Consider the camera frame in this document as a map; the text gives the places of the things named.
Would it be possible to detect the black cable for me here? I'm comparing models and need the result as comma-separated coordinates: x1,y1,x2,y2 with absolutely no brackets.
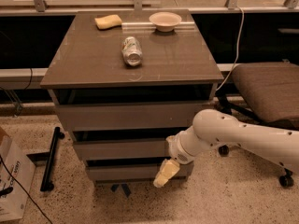
0,154,54,224

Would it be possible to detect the white cable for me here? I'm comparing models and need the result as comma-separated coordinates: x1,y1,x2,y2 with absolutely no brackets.
215,6,246,92

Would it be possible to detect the grey office chair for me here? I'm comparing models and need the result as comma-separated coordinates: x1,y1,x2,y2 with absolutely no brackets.
216,62,299,189

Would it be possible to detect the grey drawer cabinet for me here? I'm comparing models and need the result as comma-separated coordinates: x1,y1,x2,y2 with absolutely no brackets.
39,8,224,186

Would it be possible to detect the crushed soda can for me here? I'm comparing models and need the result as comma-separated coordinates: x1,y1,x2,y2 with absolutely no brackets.
121,36,142,66

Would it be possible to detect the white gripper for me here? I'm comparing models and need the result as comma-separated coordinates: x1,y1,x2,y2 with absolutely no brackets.
153,135,194,188

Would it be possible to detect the black metal stand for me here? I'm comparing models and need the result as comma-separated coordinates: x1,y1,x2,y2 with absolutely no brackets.
27,127,64,192

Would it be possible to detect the white bowl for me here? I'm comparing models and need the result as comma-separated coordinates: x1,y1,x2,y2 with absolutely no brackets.
149,12,182,32

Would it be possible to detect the white cardboard box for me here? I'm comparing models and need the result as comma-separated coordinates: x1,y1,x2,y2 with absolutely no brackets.
0,126,36,222

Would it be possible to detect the grey drawer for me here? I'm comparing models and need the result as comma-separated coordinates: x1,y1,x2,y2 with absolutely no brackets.
73,139,169,161
85,161,194,182
56,102,214,132

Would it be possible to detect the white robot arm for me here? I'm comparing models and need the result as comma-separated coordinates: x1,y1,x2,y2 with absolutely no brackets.
153,109,299,188

